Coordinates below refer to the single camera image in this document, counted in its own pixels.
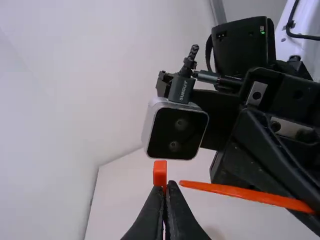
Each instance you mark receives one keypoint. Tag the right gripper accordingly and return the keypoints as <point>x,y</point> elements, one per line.
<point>287,95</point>

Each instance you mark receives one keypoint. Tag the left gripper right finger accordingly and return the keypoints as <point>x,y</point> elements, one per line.
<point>180,220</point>

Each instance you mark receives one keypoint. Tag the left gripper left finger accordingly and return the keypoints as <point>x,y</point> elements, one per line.
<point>147,225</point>

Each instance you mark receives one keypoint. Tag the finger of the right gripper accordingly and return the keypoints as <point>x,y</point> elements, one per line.
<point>237,165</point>

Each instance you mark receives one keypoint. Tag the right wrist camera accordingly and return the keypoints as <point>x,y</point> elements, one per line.
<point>175,135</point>

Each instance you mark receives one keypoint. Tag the grey angled camera plug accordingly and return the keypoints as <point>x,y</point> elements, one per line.
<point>181,90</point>

